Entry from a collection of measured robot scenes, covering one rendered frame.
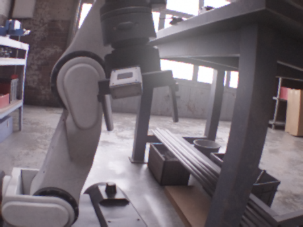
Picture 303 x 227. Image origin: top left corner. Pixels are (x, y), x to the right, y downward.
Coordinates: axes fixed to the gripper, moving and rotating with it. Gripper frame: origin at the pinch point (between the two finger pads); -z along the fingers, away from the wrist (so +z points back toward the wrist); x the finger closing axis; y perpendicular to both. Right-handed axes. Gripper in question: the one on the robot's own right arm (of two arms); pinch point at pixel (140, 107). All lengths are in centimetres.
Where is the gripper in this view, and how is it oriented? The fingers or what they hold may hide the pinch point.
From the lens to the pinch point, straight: 41.5
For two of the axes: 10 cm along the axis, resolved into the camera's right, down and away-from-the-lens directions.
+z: -1.5, -9.7, -1.8
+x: 9.9, -1.3, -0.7
